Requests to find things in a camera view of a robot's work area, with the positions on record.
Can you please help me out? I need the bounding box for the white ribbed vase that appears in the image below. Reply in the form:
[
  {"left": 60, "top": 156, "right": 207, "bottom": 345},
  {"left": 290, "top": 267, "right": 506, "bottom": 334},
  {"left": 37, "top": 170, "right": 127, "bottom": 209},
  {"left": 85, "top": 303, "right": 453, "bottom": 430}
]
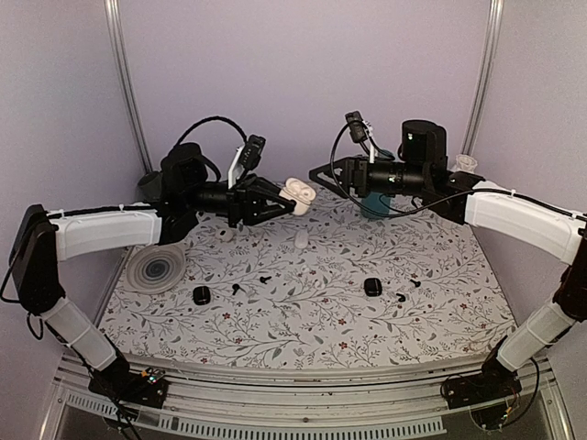
[{"left": 452, "top": 154, "right": 478, "bottom": 173}]

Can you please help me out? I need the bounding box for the white earbud charging case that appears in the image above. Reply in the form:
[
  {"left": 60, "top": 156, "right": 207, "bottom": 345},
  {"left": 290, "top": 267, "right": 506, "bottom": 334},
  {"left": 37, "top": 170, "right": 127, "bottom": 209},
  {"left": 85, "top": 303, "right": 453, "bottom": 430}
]
[{"left": 279, "top": 177, "right": 316, "bottom": 216}]

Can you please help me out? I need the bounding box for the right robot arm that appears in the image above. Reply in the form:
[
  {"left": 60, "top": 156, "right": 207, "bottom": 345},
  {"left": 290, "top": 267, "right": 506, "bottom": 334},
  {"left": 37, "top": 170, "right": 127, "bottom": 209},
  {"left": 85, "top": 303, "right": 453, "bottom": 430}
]
[{"left": 308, "top": 119, "right": 586, "bottom": 400}]

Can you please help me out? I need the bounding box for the black earbud case left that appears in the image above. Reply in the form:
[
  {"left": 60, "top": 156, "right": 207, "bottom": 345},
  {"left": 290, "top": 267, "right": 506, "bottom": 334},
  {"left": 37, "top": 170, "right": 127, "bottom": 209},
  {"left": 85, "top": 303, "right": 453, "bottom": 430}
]
[{"left": 192, "top": 286, "right": 211, "bottom": 306}]

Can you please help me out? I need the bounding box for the black earbud case right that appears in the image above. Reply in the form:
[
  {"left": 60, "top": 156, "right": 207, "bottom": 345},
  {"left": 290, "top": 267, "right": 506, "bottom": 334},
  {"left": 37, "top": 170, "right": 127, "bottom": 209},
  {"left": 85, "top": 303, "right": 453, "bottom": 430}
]
[{"left": 363, "top": 278, "right": 382, "bottom": 297}]

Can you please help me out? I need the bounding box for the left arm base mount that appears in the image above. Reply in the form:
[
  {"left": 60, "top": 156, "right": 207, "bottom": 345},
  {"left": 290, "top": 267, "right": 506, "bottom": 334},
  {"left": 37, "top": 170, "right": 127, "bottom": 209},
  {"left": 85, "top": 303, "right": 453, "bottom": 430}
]
[{"left": 88, "top": 366, "right": 170, "bottom": 409}]

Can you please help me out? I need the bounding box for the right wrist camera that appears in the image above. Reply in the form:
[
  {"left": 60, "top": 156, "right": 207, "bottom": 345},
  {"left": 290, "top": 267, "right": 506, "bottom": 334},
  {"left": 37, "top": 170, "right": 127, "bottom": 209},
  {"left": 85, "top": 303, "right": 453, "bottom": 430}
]
[{"left": 345, "top": 111, "right": 375, "bottom": 162}]

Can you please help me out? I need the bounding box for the aluminium frame post left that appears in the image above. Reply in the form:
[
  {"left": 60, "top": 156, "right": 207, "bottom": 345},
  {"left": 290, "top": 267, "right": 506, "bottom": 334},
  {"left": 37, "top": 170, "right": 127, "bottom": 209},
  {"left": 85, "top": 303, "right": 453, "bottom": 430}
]
[{"left": 104, "top": 0, "right": 153, "bottom": 173}]

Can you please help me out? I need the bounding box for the dark green ceramic mug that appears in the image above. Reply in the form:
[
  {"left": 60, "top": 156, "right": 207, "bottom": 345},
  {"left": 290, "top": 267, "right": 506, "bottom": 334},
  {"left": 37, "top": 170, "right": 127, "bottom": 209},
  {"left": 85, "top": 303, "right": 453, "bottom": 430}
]
[{"left": 138, "top": 171, "right": 162, "bottom": 202}]

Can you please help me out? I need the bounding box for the floral patterned table mat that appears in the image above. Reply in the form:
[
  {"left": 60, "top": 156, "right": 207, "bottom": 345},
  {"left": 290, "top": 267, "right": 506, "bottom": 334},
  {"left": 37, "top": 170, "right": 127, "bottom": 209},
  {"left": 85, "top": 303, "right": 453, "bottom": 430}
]
[{"left": 100, "top": 190, "right": 515, "bottom": 369}]

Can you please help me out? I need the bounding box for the white ribbed plate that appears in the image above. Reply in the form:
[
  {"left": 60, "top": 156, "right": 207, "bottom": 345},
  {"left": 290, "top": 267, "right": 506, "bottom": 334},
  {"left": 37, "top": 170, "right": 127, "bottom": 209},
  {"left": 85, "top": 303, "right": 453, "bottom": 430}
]
[{"left": 123, "top": 244, "right": 186, "bottom": 295}]

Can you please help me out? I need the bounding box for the black earbud case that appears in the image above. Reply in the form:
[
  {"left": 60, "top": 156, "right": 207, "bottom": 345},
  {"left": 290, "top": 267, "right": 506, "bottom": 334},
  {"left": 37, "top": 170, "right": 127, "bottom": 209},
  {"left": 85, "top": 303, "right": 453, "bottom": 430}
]
[
  {"left": 363, "top": 278, "right": 382, "bottom": 297},
  {"left": 192, "top": 286, "right": 211, "bottom": 306}
]

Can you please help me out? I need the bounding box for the teal plastic cup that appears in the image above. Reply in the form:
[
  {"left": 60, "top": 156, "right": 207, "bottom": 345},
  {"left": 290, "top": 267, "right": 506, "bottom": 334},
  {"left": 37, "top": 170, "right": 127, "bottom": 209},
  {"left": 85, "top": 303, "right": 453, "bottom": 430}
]
[{"left": 360, "top": 192, "right": 392, "bottom": 219}]

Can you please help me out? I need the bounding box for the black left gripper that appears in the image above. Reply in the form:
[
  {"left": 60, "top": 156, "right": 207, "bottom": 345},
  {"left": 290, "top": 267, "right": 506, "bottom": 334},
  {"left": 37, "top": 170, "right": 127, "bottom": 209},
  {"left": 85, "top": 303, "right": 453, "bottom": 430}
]
[{"left": 186, "top": 174, "right": 299, "bottom": 228}]

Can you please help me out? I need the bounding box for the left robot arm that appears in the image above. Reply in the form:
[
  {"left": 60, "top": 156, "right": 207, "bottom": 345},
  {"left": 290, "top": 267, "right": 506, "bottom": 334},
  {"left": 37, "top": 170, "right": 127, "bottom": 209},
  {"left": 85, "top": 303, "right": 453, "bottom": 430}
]
[{"left": 6, "top": 136, "right": 295, "bottom": 398}]

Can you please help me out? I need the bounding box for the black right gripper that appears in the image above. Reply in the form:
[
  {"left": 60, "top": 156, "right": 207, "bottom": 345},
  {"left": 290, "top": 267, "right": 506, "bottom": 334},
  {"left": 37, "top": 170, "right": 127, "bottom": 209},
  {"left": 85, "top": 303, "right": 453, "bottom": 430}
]
[{"left": 309, "top": 154, "right": 429, "bottom": 199}]

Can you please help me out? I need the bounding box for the white oval earbud case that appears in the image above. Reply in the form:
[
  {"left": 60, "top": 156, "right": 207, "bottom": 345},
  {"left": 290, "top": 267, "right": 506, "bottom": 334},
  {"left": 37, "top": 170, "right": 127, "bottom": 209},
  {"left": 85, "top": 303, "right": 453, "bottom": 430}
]
[{"left": 293, "top": 230, "right": 309, "bottom": 249}]

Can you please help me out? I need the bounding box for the aluminium front rail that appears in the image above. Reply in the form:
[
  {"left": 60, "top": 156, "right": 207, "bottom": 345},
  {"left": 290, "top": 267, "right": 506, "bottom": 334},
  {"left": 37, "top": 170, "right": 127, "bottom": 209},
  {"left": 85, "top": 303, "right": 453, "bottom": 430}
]
[{"left": 39, "top": 355, "right": 576, "bottom": 439}]

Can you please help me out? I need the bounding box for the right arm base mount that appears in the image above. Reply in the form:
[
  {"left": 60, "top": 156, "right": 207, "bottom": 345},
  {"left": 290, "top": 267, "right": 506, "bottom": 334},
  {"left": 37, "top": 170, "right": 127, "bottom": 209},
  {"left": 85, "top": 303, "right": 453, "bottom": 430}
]
[{"left": 440, "top": 372, "right": 522, "bottom": 409}]

